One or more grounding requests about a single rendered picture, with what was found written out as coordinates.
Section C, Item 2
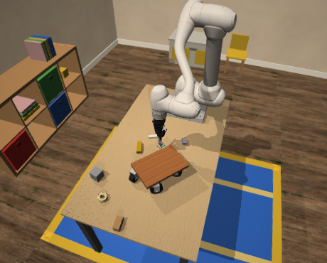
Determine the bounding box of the yellow rectangular block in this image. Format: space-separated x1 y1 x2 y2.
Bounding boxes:
136 141 142 154

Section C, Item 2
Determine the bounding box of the small brown wooden block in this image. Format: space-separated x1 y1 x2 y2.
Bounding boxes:
112 215 124 232

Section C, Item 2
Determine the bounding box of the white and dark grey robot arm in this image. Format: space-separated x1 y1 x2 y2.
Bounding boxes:
150 0 237 120

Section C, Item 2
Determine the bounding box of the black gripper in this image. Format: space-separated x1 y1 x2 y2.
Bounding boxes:
152 119 167 144

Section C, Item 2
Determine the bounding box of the wooden dolly with black caster wheels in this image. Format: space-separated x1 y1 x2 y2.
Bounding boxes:
129 142 189 194

